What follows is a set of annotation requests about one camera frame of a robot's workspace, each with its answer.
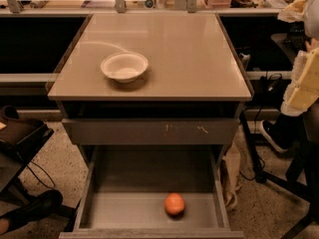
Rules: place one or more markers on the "orange fruit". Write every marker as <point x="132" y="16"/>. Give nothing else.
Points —
<point x="174" y="204"/>

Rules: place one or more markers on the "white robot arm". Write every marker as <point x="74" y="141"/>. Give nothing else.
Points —
<point x="307" y="12"/>

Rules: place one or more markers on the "grey drawer cabinet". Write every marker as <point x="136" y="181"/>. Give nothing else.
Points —
<point x="193" y="72"/>

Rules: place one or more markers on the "open middle drawer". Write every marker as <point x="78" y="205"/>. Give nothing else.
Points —
<point x="127" y="185"/>

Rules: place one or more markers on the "closed top drawer front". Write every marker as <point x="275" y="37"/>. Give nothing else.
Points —
<point x="150" y="131"/>

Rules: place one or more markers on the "black white sneaker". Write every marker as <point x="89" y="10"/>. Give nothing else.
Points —
<point x="264" y="128"/>

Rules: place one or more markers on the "black tripod stand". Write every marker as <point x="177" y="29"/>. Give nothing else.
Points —
<point x="301" y="177"/>

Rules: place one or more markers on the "white paper bowl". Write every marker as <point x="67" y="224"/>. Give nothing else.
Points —
<point x="124" y="67"/>

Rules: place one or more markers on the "black shoe left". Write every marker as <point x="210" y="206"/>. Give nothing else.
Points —
<point x="41" y="207"/>

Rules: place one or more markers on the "dark cart left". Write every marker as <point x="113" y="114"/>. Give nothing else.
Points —
<point x="20" y="141"/>

